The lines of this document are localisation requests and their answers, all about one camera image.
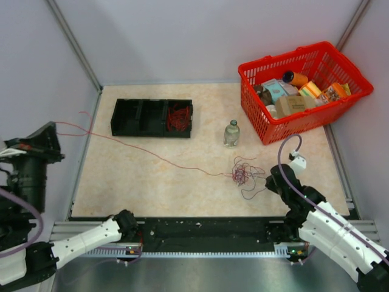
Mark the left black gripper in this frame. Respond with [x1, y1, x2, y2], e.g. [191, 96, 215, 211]
[1, 120, 67, 215]

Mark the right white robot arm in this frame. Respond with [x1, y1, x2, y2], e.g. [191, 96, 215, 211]
[265, 164, 388, 291]

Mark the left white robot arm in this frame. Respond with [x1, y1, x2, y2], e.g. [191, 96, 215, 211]
[1, 122, 138, 291]

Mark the clear glass soda bottle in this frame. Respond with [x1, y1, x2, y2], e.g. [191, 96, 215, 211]
[224, 120, 240, 147]

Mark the brown cardboard box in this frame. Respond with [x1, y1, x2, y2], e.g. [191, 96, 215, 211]
[275, 96, 316, 119]

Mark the red plastic shopping basket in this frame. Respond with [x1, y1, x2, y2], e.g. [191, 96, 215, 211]
[238, 41, 374, 145]

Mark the brown round item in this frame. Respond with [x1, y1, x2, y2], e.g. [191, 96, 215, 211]
[253, 85, 273, 106]

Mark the yellow sponge pack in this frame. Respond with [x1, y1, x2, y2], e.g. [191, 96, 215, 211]
[298, 81, 322, 99]

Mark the light blue package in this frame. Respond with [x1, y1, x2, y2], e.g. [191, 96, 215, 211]
[261, 78, 287, 103]

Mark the orange snack packet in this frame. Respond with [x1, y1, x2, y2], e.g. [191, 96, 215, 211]
[318, 82, 348, 103]

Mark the orange bottle with dark cap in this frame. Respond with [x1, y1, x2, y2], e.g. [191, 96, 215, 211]
[282, 71, 309, 87]

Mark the black three-compartment tray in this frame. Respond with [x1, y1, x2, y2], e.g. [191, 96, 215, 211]
[111, 99, 193, 139]

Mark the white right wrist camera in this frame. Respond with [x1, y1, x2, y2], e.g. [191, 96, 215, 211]
[289, 151, 307, 176]

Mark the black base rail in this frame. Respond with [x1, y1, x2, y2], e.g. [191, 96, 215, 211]
[119, 217, 308, 252]

